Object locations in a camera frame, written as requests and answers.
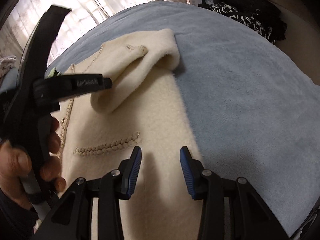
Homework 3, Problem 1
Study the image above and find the person left hand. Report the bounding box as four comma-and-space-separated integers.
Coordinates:
1, 118, 66, 210

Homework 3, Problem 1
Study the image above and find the cream fuzzy cardigan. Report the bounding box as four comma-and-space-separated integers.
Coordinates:
54, 29, 202, 239

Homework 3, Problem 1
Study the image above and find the blue bed blanket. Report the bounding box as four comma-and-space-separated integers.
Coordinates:
54, 1, 319, 239

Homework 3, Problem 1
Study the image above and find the white floral curtain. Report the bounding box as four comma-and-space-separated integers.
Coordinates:
1, 0, 188, 63

